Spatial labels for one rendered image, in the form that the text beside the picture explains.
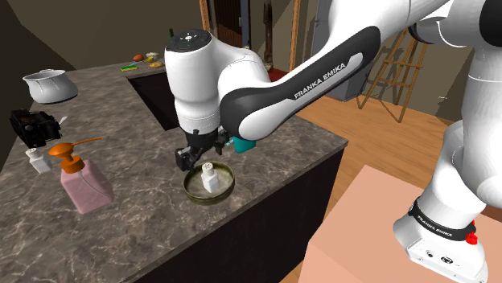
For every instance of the dark wooden door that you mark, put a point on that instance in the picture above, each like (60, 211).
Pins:
(229, 21)

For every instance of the pink soap dispenser orange pump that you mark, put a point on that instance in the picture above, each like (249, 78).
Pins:
(86, 188)

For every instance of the yellow fruit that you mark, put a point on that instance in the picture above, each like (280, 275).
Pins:
(150, 60)

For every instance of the orange fruit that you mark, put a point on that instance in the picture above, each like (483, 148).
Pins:
(138, 58)

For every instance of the teal cup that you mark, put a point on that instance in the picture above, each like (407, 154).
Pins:
(245, 146)

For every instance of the grey cabinet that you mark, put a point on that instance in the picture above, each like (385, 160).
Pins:
(345, 84)

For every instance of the brown floor lamp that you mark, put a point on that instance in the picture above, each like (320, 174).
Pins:
(268, 35)

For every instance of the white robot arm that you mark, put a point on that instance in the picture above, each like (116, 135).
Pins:
(451, 184)

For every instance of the white pot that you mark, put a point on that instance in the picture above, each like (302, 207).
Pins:
(51, 88)

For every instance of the round brown bread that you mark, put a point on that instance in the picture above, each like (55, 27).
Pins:
(156, 65)

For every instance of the dark green bottle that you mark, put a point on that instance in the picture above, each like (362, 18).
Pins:
(171, 33)

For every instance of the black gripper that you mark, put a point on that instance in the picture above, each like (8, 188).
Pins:
(200, 139)

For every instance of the green sponge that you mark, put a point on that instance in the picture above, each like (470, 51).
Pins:
(129, 67)

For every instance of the black small appliance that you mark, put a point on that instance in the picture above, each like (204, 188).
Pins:
(33, 127)

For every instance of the black sink basin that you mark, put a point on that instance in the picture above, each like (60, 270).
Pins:
(157, 98)

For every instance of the wooden ladder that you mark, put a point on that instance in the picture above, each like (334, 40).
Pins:
(408, 70)

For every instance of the pink robot stand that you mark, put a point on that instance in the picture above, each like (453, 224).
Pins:
(360, 235)

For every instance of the green bowl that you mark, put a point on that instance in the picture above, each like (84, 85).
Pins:
(223, 184)

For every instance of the small white bowl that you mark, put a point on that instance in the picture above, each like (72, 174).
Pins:
(152, 55)

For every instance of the white shaker bottle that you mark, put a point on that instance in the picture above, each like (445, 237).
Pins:
(210, 179)
(39, 162)

